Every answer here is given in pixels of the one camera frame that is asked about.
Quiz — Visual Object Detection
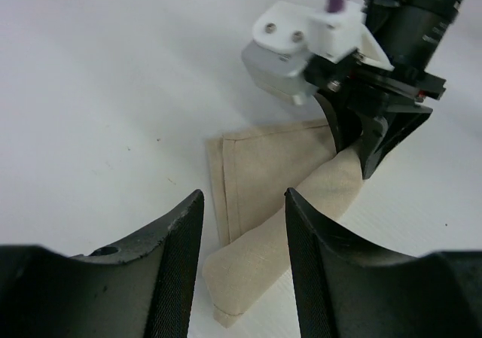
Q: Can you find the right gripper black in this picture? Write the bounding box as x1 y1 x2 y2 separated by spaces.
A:
304 50 446 180

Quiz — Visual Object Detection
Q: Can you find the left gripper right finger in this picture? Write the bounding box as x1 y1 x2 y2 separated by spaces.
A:
285 189 481 337

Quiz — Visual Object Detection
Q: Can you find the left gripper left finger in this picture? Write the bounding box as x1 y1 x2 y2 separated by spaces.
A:
1 190 204 337

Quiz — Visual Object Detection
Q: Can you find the beige cloth napkin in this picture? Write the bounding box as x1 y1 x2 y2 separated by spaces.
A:
202 120 363 327

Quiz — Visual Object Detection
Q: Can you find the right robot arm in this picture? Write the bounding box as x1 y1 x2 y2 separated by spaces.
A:
304 0 463 179

